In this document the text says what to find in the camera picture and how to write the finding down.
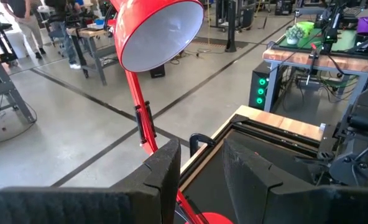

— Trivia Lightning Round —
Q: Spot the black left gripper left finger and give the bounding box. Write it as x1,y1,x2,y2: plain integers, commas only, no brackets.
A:
0,138,182,224

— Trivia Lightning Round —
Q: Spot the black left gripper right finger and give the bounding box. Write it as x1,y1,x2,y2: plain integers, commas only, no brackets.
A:
223,138,368,224

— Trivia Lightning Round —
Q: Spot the black table clamp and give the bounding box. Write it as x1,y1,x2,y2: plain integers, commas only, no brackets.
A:
189,133,217,158

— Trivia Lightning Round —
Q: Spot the grey metal workbench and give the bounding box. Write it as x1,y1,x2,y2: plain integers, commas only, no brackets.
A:
0,49,37,124

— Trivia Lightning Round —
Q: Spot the wooden workbench green mat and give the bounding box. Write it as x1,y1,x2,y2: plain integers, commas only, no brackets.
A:
262,27,368,113

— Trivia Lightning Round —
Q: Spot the black floor box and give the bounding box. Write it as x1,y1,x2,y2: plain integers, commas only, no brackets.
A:
149,64,166,79

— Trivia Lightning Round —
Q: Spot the small potted plant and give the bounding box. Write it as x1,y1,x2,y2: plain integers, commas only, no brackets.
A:
285,24,306,46

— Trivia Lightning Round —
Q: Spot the workbench on casters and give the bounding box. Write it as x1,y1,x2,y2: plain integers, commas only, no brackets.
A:
66,27,118,87

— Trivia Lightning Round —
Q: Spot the person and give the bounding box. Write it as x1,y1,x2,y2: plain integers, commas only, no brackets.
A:
0,0,47,60
44,0,82,70

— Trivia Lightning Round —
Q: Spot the lime green bucket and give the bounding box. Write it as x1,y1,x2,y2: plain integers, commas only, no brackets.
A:
297,21,315,35

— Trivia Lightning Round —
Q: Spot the black cup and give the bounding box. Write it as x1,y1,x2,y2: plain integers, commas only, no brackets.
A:
354,32,368,54

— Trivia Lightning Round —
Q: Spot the red desk lamp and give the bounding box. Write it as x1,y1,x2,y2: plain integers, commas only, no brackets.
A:
109,0,234,224

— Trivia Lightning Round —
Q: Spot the black floor post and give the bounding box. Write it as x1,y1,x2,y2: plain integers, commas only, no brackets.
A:
224,0,238,53

